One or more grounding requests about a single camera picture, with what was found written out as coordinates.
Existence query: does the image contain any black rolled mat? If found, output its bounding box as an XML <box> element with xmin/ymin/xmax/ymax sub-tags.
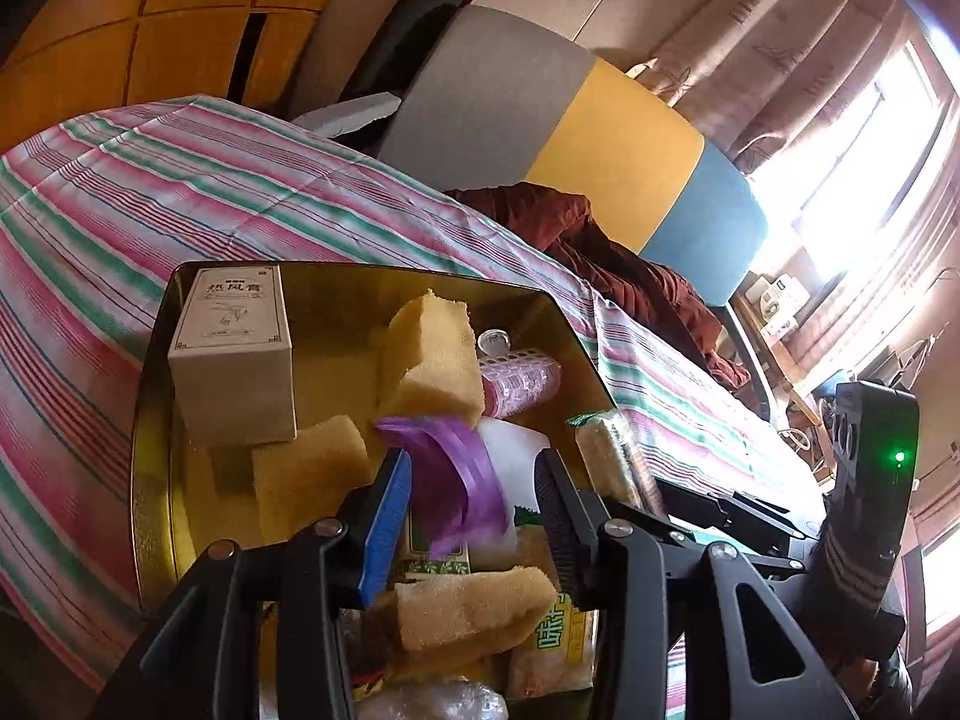
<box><xmin>341</xmin><ymin>0</ymin><xmax>481</xmax><ymax>102</ymax></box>

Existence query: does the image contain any yellow sponge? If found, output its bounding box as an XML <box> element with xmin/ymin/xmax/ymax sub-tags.
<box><xmin>251</xmin><ymin>416</ymin><xmax>372</xmax><ymax>545</ymax></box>

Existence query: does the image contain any grey yellow blue chair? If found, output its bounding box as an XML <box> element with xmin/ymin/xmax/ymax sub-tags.
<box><xmin>292</xmin><ymin>4</ymin><xmax>773</xmax><ymax>406</ymax></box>

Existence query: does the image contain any long brown sponge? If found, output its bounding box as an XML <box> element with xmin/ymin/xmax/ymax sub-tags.
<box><xmin>394</xmin><ymin>566</ymin><xmax>560</xmax><ymax>653</ymax></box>

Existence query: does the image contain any yellow green snack packet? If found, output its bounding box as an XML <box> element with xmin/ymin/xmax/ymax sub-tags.
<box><xmin>510</xmin><ymin>510</ymin><xmax>601</xmax><ymax>702</ymax></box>

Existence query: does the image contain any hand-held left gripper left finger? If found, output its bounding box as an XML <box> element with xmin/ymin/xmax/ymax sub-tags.
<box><xmin>94</xmin><ymin>448</ymin><xmax>413</xmax><ymax>720</ymax></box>

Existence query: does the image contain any tall yellow sponge block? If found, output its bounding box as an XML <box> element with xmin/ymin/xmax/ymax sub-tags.
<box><xmin>379</xmin><ymin>289</ymin><xmax>487</xmax><ymax>428</ymax></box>

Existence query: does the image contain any purple plastic ribbon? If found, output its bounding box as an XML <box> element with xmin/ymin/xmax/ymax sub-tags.
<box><xmin>375</xmin><ymin>414</ymin><xmax>511</xmax><ymax>552</ymax></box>

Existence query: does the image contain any dark red cloth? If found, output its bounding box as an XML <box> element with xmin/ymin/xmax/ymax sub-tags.
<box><xmin>446</xmin><ymin>184</ymin><xmax>751</xmax><ymax>391</ymax></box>

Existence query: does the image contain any white cardboard box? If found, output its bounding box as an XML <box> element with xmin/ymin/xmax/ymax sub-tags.
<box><xmin>166</xmin><ymin>264</ymin><xmax>297</xmax><ymax>445</ymax></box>

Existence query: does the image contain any gold tin box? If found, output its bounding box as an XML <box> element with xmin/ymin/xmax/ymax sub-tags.
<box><xmin>129</xmin><ymin>261</ymin><xmax>623</xmax><ymax>720</ymax></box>

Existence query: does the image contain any striped pink green tablecloth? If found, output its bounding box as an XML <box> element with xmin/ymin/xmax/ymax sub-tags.
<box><xmin>0</xmin><ymin>94</ymin><xmax>826</xmax><ymax>720</ymax></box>

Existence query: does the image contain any pink patterned curtain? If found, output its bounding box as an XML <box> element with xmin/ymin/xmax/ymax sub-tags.
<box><xmin>825</xmin><ymin>135</ymin><xmax>960</xmax><ymax>391</ymax></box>
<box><xmin>626</xmin><ymin>0</ymin><xmax>923</xmax><ymax>173</ymax></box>

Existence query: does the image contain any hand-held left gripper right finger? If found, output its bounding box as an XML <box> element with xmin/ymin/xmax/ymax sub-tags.
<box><xmin>531</xmin><ymin>448</ymin><xmax>860</xmax><ymax>720</ymax></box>

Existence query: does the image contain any green beige snack packet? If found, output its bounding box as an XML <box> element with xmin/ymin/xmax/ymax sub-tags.
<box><xmin>566</xmin><ymin>409</ymin><xmax>661</xmax><ymax>511</ymax></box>

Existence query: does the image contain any orange wooden wardrobe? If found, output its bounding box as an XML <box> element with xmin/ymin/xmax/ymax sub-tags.
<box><xmin>0</xmin><ymin>0</ymin><xmax>357</xmax><ymax>143</ymax></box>

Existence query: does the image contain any cluttered wooden desk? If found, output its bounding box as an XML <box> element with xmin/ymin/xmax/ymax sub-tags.
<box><xmin>731</xmin><ymin>274</ymin><xmax>856</xmax><ymax>481</ymax></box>

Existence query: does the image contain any clear plastic bag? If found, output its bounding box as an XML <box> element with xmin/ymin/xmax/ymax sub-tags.
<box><xmin>352</xmin><ymin>679</ymin><xmax>511</xmax><ymax>720</ymax></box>

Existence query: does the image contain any pink hair roller tube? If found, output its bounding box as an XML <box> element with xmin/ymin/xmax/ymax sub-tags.
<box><xmin>480</xmin><ymin>360</ymin><xmax>562</xmax><ymax>421</ymax></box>

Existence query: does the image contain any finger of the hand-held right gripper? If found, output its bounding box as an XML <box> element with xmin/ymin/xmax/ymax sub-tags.
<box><xmin>658</xmin><ymin>480</ymin><xmax>809</xmax><ymax>541</ymax></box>
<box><xmin>741</xmin><ymin>537</ymin><xmax>823</xmax><ymax>581</ymax></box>

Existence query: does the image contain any white sponge block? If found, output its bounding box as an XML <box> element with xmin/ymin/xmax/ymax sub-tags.
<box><xmin>480</xmin><ymin>420</ymin><xmax>542</xmax><ymax>533</ymax></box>

